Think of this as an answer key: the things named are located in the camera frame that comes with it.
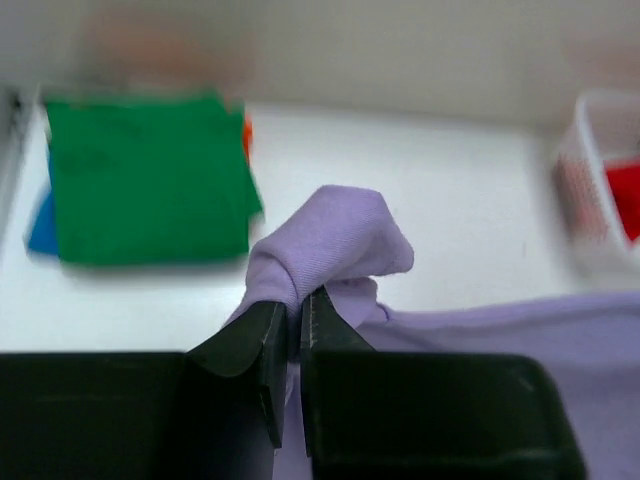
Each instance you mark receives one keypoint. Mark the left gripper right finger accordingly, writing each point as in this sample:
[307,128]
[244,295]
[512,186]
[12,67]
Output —
[372,414]

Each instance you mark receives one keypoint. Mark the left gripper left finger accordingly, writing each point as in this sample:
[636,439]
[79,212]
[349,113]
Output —
[214,412]

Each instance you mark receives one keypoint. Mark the purple t shirt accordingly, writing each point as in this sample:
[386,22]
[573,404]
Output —
[344,238]

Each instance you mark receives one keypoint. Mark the green folded t shirt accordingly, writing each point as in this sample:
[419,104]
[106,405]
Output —
[141,180]

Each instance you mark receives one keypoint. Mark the blue folded t shirt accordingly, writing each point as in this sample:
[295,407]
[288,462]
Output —
[42,239]

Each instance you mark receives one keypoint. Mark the white plastic basket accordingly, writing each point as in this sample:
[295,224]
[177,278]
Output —
[604,133]

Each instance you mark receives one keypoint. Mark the orange folded t shirt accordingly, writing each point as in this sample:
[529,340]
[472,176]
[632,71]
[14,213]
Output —
[247,138]

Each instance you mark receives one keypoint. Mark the red t shirt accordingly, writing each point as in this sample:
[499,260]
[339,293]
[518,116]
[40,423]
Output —
[624,184]

